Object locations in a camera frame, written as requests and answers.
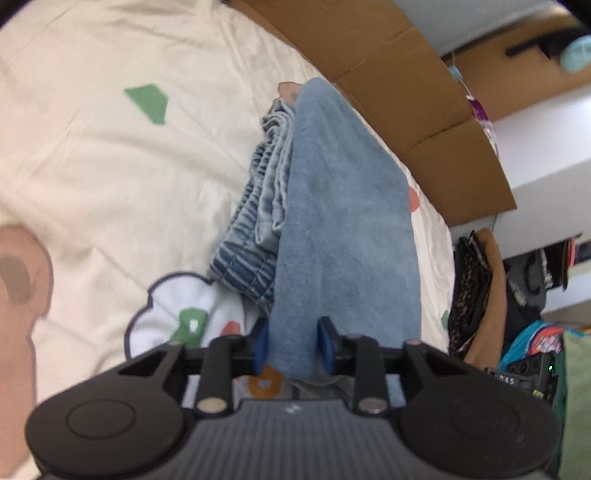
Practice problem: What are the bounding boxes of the upright cardboard box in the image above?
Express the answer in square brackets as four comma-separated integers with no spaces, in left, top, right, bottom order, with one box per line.
[443,14,591,123]

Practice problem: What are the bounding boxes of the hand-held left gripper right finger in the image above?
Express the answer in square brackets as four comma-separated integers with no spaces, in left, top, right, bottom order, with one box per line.
[316,316,476,415]

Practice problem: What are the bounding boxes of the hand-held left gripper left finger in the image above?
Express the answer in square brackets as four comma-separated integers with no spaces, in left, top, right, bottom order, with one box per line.
[117,318,271,414]

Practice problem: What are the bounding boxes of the teal fabric item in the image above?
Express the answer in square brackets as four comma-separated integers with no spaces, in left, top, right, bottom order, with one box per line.
[561,39,589,75]

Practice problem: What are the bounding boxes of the light blue denim pants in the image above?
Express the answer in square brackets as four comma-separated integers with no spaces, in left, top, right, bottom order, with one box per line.
[210,76,423,398]

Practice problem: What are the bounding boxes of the black strap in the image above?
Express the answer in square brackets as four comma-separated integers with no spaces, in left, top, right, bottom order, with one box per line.
[505,32,568,58]

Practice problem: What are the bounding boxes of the green cloth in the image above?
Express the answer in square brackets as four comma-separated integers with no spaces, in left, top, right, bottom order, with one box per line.
[551,330,591,480]

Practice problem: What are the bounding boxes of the purple white detergent pouch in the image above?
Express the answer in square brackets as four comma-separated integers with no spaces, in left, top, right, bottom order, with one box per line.
[466,97,498,140]

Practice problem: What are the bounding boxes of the teal cartoon print cloth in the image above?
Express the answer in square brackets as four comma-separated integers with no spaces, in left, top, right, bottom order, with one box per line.
[501,320,591,370]

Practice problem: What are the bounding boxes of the folded cardboard sheet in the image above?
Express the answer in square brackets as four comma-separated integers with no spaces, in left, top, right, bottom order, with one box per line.
[226,0,518,227]

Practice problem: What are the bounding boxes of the brown folded cloth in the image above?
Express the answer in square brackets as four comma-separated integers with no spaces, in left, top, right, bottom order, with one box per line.
[462,228,514,370]

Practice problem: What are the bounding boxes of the grey plastic-wrapped panel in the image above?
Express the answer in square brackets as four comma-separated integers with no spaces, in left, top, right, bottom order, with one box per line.
[392,0,555,56]

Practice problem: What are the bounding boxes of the cream bear print blanket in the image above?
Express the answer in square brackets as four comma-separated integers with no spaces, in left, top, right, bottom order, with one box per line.
[0,0,458,480]

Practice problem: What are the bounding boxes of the red orange item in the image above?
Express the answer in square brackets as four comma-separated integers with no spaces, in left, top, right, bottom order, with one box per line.
[562,235,586,291]

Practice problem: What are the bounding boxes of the black clothing pile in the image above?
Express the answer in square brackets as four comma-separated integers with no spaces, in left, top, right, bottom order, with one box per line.
[503,249,568,324]

